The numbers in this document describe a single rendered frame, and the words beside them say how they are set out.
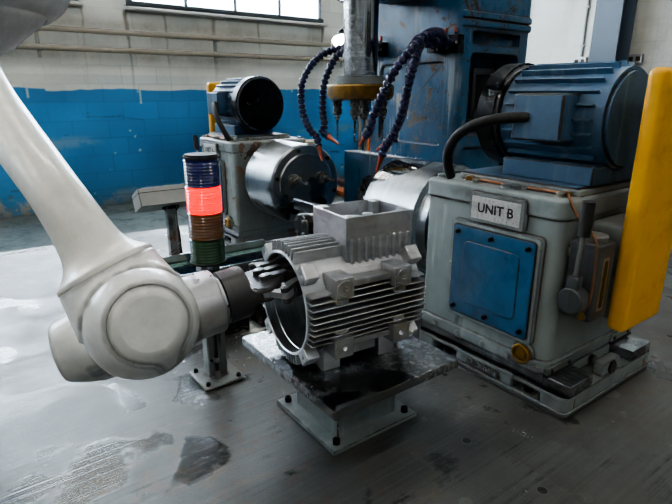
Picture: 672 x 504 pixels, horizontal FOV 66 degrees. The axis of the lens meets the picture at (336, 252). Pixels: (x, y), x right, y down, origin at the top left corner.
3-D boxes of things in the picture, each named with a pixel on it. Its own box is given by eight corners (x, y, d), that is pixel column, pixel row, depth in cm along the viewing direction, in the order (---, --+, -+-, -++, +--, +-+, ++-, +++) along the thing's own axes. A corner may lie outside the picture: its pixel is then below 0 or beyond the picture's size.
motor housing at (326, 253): (359, 311, 98) (360, 213, 93) (424, 353, 83) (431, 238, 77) (260, 335, 89) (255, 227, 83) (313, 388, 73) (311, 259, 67)
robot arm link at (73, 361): (185, 350, 75) (202, 352, 63) (68, 393, 68) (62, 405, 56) (161, 278, 75) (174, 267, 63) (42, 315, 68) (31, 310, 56)
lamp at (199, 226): (215, 230, 95) (214, 206, 93) (230, 237, 90) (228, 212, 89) (183, 235, 91) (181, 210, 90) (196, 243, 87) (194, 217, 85)
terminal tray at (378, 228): (373, 238, 90) (374, 197, 88) (412, 254, 82) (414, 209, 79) (312, 248, 84) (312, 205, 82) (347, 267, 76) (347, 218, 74)
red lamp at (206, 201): (214, 206, 93) (212, 181, 92) (228, 212, 89) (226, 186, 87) (181, 210, 90) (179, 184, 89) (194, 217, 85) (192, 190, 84)
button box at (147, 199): (196, 205, 149) (192, 187, 149) (204, 199, 143) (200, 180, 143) (135, 213, 139) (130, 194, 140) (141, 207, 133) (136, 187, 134)
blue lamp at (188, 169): (212, 181, 92) (210, 155, 91) (226, 186, 87) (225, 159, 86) (179, 184, 89) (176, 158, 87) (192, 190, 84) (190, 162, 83)
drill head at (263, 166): (287, 202, 198) (285, 135, 190) (345, 220, 169) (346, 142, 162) (226, 210, 183) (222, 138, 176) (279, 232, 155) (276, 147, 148)
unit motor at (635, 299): (508, 264, 117) (529, 65, 105) (666, 311, 92) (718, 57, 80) (428, 288, 103) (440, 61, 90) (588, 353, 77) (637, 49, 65)
